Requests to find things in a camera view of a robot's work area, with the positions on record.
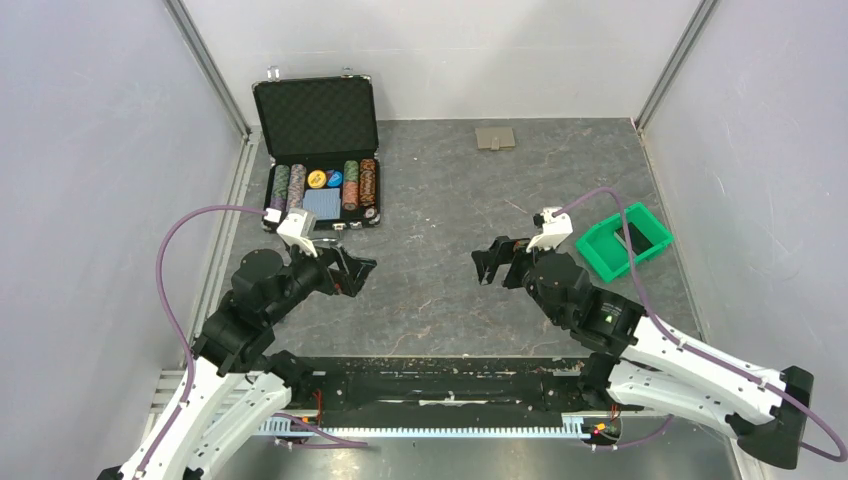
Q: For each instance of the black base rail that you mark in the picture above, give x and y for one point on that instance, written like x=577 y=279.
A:
x=446 y=392

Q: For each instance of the blue dealer button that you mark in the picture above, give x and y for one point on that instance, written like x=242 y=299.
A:
x=335 y=179

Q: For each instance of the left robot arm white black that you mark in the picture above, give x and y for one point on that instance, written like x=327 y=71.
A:
x=231 y=386

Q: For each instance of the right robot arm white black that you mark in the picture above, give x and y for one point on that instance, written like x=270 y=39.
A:
x=637 y=361

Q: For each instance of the black credit card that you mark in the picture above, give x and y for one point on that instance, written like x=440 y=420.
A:
x=639 y=242

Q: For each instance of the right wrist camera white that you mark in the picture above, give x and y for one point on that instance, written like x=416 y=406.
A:
x=555 y=228

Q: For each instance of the olive card holder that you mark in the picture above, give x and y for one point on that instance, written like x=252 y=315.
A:
x=495 y=138

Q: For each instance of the purple green chip stack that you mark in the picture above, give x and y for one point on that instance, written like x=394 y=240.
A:
x=279 y=188

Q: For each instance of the black poker chip case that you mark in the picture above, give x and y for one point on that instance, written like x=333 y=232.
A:
x=321 y=123

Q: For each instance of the yellow dealer button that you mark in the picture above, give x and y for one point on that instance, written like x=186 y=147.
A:
x=317 y=179

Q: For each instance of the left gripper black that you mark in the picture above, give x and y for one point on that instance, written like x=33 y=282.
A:
x=351 y=274

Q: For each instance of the green plastic bin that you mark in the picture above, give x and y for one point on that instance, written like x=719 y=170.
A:
x=604 y=246

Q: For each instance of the blue playing card deck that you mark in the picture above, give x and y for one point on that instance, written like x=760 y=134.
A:
x=325 y=203

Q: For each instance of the brown orange chip stack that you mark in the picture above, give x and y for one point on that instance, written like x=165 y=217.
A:
x=367 y=182

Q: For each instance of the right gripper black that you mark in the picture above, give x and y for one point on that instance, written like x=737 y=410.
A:
x=487 y=261

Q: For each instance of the green orange chip stack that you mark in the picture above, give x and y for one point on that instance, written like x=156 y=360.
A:
x=350 y=188

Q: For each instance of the purple brown chip stack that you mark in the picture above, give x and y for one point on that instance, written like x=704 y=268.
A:
x=296 y=187

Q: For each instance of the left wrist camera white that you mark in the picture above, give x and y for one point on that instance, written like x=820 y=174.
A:
x=295 y=230

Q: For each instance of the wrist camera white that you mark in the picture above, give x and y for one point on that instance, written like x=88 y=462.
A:
x=295 y=230
x=555 y=228

